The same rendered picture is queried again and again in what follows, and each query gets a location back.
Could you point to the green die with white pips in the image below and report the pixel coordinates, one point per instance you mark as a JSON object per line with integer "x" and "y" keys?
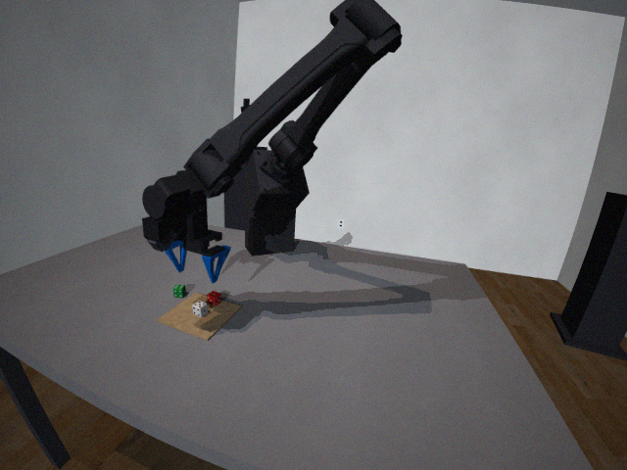
{"x": 179, "y": 291}

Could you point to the red die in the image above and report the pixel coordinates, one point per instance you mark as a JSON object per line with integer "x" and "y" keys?
{"x": 214, "y": 298}

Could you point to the tan mat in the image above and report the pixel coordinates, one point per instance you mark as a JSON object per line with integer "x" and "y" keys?
{"x": 182, "y": 318}

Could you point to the white die with black pips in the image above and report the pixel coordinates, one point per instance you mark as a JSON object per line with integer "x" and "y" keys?
{"x": 200, "y": 308}

